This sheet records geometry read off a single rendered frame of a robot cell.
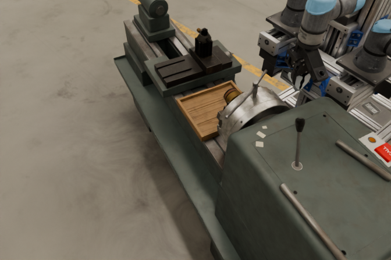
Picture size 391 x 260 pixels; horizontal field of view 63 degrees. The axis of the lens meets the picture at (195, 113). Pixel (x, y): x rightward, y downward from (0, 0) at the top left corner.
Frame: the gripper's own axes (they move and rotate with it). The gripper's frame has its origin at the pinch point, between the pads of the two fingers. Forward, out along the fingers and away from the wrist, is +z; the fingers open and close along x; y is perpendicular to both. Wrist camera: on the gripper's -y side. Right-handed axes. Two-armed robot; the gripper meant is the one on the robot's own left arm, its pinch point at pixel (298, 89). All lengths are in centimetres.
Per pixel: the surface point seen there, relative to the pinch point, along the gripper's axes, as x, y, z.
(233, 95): 10.3, 28.8, 26.9
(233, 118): 18.6, 11.1, 20.6
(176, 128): 31, 64, 84
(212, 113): 15, 41, 50
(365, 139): -18.7, -19.9, 13.7
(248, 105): 12.0, 12.0, 15.9
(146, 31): 31, 124, 47
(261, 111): 8.8, 6.7, 15.6
